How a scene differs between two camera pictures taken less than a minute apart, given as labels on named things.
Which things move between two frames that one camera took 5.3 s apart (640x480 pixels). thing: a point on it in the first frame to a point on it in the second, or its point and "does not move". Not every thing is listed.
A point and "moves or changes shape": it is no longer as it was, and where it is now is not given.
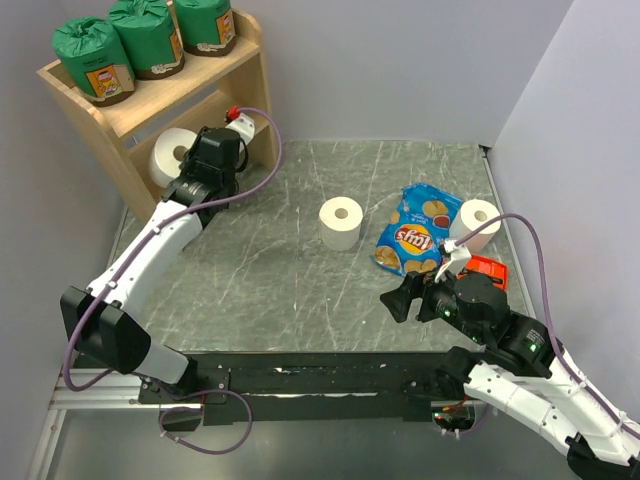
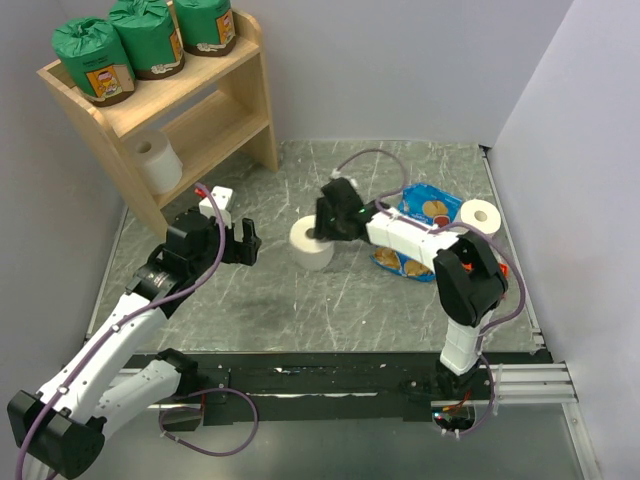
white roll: x=472 y=215 does not move
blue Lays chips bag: x=416 y=231 does not move
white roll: x=163 y=165 moves or changes shape
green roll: x=207 y=27 does not move
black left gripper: x=193 y=155 to x=241 y=251
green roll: x=148 y=32 does not move
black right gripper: x=397 y=299 to x=321 y=229
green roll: x=97 y=60 does not move
